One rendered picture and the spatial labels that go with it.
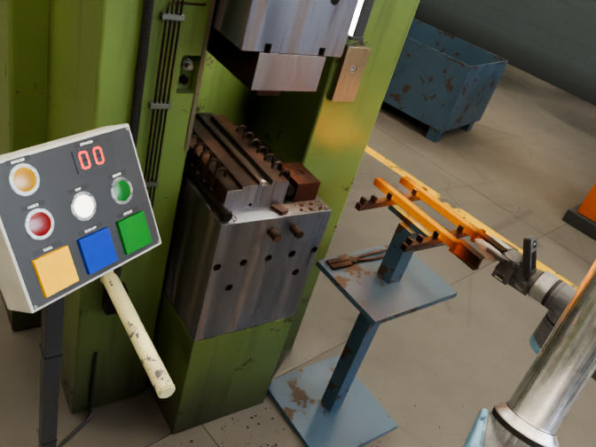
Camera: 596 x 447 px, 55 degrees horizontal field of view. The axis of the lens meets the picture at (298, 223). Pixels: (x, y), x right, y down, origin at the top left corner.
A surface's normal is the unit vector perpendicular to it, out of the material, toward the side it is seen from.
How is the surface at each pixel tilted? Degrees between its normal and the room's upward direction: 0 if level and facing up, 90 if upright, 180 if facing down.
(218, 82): 90
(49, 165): 60
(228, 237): 90
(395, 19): 90
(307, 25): 90
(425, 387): 0
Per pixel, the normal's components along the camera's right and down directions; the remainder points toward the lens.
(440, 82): -0.64, 0.27
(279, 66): 0.53, 0.58
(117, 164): 0.84, 0.00
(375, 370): 0.26, -0.81
